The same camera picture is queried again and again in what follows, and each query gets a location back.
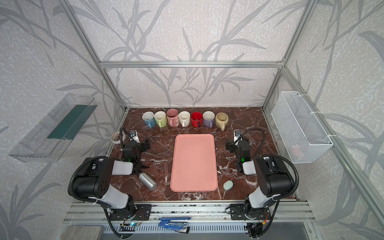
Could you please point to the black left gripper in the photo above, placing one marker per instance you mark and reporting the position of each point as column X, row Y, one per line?
column 141, row 145

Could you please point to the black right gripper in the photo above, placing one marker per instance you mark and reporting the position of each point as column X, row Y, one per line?
column 234, row 147

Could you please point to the blue flower mug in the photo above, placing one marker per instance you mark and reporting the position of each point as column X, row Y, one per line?
column 149, row 119

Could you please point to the beige ceramic teapot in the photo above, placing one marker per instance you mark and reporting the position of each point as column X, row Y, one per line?
column 221, row 121

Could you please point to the light green mug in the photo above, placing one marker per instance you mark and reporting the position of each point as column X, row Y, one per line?
column 161, row 119

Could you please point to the purple mug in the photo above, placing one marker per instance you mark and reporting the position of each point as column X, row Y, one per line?
column 208, row 119

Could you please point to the pink mug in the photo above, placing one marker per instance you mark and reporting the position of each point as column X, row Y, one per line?
column 173, row 118

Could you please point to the red mug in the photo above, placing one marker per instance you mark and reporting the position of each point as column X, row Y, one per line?
column 197, row 119

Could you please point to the white mug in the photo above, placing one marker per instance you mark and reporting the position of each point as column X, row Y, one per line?
column 185, row 118

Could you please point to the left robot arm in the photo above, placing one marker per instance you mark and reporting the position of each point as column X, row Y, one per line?
column 91, row 181

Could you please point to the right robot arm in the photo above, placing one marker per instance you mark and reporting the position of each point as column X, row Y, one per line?
column 277, row 178

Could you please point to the white tape roll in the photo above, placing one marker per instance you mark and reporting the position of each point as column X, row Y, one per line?
column 117, row 137

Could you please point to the silver spray bottle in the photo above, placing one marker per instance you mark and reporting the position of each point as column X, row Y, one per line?
column 149, row 182

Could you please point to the pale green soap bar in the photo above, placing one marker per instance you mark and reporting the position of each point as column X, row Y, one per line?
column 228, row 185

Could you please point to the pink plastic tray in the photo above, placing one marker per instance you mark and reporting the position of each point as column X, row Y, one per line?
column 194, row 167

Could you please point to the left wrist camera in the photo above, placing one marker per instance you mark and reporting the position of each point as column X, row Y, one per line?
column 133, row 135

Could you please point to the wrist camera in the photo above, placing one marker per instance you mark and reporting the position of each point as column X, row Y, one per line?
column 133, row 135
column 237, row 134

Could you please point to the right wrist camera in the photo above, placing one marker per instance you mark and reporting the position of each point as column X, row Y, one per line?
column 237, row 134

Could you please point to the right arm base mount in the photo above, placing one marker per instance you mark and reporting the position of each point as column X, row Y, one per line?
column 242, row 212

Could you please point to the white wire basket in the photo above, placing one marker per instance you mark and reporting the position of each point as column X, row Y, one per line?
column 303, row 136

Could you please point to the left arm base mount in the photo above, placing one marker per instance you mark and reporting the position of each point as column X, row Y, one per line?
column 140, row 212

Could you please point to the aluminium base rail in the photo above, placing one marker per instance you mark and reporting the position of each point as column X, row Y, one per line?
column 198, row 211

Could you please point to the clear plastic wall shelf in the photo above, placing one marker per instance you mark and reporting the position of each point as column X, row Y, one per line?
column 50, row 138

